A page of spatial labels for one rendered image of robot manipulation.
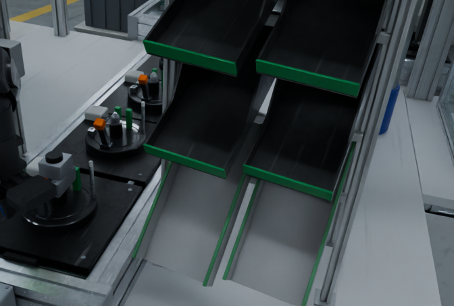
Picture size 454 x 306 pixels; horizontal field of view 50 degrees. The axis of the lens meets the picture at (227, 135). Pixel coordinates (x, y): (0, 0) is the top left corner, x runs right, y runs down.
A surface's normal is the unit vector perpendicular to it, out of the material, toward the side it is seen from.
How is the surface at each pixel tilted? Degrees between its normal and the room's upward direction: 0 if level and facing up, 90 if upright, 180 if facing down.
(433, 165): 0
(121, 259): 0
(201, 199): 45
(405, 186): 0
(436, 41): 90
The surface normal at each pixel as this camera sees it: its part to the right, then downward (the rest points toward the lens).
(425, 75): -0.23, 0.48
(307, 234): -0.22, -0.29
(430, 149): 0.09, -0.85
